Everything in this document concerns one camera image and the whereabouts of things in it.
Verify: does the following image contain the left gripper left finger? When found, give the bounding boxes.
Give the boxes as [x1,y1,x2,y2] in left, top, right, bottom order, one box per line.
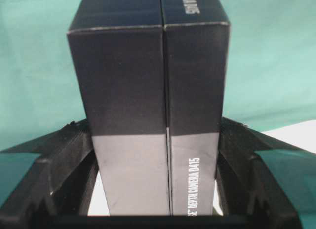
[0,120,98,229]

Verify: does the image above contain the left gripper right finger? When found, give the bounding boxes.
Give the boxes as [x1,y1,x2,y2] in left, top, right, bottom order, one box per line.
[216,118,316,229]

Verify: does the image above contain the black camera box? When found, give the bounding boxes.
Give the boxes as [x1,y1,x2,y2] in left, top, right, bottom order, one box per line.
[67,0,230,216]

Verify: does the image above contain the green table cloth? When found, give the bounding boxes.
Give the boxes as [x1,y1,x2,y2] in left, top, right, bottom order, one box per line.
[0,0,316,153]

